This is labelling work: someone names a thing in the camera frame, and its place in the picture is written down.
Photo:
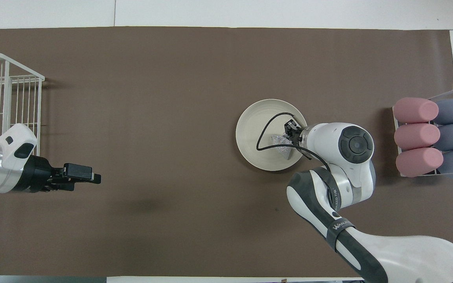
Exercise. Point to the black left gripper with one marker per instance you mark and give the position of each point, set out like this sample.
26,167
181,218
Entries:
45,177

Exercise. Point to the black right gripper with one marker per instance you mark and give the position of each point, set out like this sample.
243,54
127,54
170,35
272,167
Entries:
294,131

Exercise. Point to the silver glitter sponge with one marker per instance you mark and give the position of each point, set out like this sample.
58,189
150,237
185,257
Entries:
280,142

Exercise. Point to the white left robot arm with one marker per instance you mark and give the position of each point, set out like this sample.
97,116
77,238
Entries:
2,157

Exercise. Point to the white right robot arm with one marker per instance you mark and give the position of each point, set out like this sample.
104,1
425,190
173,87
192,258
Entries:
328,141

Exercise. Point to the cream round plate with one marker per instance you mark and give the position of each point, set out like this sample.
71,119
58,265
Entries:
250,137

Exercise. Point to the brown table mat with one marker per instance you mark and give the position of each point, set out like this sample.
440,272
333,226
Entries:
171,118

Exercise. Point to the pink plastic cup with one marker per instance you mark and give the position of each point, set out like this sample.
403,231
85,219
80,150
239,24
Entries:
417,136
419,162
415,110

